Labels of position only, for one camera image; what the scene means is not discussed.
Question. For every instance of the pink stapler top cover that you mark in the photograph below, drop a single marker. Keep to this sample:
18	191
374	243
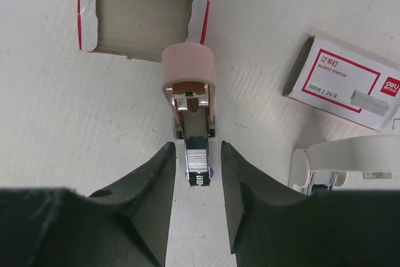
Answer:
189	87

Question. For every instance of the loose metal staple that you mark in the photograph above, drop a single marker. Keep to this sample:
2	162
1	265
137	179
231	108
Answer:
395	123

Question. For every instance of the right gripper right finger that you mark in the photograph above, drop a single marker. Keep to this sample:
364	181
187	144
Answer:
270	224

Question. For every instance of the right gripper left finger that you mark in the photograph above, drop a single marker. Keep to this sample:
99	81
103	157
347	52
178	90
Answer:
123	224

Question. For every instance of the red white staple box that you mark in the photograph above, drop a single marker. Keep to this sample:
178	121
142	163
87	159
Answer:
345	81

